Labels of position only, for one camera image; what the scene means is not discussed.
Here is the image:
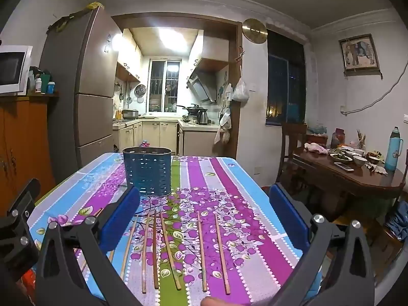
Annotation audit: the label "wooden dining chair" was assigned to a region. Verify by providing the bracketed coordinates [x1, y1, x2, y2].
[277, 123, 308, 183]

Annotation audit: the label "pink cloth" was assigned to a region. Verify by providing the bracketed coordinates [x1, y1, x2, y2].
[304, 142, 329, 155]

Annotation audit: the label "floral striped tablecloth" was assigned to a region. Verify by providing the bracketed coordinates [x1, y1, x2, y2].
[27, 152, 322, 306]

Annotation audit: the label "orange wooden cabinet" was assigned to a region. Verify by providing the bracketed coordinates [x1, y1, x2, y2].
[0, 93, 60, 217]

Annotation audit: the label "white wall cable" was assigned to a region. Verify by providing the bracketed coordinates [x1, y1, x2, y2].
[340, 67, 408, 116]

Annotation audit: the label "yellow green cloth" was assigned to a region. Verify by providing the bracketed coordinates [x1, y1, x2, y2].
[48, 2, 104, 33]

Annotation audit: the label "hanging kitchen bags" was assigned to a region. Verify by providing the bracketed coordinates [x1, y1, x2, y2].
[213, 102, 232, 145]

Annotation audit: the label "dark window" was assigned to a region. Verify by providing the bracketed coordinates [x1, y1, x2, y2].
[265, 29, 307, 127]

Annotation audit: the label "barred kitchen window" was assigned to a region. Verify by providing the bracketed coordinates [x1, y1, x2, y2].
[148, 59, 182, 113]

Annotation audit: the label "white plastic bag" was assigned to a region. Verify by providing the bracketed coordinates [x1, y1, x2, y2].
[232, 77, 250, 103]

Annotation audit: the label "dark wooden dining table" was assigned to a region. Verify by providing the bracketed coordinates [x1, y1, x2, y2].
[291, 145, 407, 219]

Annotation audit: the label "beige kitchen cabinets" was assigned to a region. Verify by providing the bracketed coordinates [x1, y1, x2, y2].
[112, 119, 221, 157]

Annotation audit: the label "steel range hood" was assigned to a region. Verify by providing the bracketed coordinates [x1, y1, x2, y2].
[186, 70, 221, 104]

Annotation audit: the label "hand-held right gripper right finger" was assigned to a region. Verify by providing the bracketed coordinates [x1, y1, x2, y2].
[269, 183, 376, 306]

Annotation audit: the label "silver refrigerator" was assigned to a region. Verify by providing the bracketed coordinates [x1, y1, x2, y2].
[38, 6, 124, 179]

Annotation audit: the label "blue cloth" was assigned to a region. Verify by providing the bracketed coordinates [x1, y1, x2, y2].
[384, 201, 408, 241]

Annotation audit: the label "white microwave oven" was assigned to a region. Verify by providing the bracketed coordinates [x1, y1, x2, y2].
[0, 45, 33, 95]

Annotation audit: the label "glass jar with red contents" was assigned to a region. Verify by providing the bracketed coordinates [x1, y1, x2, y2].
[330, 128, 347, 149]

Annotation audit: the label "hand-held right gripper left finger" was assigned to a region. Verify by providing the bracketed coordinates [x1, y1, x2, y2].
[36, 185, 141, 306]

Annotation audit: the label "blue thermos bottle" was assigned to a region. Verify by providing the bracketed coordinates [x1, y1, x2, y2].
[384, 126, 404, 172]

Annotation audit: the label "green box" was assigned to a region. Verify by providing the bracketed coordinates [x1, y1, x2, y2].
[38, 73, 52, 93]

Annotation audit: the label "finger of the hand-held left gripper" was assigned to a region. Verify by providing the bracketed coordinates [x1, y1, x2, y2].
[0, 178, 43, 282]

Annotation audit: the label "black wok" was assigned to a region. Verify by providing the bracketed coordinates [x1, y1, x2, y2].
[176, 104, 202, 116]

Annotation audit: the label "person's right hand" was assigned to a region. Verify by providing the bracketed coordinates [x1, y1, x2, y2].
[202, 296, 265, 306]

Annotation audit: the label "blue perforated utensil holder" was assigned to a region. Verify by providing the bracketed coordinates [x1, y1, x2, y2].
[123, 147, 173, 197]

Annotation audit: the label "framed elephant picture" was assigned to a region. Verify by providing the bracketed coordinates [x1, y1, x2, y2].
[338, 33, 383, 78]

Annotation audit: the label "ceiling light panel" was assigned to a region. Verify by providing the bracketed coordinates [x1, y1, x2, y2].
[157, 26, 189, 52]

